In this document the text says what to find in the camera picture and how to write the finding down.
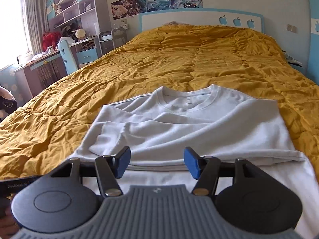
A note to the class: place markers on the window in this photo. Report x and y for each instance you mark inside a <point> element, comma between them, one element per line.
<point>11,27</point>

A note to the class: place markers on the beige wall switch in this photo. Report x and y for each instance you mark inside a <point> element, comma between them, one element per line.
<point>291,28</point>

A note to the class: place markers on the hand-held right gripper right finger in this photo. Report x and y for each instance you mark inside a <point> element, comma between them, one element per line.
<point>192,163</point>

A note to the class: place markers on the white blue bed headboard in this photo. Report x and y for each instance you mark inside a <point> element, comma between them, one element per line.
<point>199,18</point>

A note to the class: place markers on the light blue chair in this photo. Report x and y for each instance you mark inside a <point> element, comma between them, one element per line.
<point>66,54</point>

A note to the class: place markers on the long anime wall poster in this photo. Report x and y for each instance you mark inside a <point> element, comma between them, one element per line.
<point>134,6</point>

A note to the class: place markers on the purple blue desk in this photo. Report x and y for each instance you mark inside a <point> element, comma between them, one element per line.
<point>39,64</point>

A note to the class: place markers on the purple blue bookshelf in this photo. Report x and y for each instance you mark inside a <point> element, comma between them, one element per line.
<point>72,7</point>

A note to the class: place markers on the mustard yellow quilt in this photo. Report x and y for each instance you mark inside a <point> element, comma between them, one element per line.
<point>154,62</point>

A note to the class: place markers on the white wall socket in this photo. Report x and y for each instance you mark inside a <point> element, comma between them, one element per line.
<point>123,23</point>

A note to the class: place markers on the grey plush pillow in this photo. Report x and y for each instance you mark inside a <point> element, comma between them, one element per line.
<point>172,23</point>

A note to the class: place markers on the red bag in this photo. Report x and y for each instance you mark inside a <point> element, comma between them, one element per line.
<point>50,41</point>

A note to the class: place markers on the white printed t-shirt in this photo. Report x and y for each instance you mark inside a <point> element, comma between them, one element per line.
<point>189,129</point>

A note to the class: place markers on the round white globe lamp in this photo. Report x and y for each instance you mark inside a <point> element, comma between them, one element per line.
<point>80,34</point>

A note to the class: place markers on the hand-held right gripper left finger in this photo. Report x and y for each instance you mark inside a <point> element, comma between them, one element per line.
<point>123,161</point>

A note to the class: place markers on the grey storage cart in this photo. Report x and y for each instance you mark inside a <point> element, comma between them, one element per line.
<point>112,38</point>

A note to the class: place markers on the blue white wardrobe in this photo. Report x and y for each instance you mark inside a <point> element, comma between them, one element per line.
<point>314,17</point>

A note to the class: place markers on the beige striped curtain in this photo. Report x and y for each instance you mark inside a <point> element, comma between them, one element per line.
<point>35,12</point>

